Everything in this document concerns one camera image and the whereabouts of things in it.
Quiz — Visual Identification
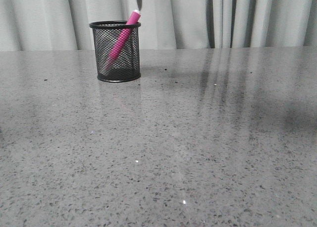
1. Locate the grey curtain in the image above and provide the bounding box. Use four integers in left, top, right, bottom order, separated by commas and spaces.
0, 0, 317, 51

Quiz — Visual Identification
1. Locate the pink pen white cap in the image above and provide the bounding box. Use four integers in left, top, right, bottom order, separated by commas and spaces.
106, 9, 141, 70

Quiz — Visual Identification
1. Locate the black mesh pen holder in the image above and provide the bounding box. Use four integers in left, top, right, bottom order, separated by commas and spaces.
90, 21, 141, 83

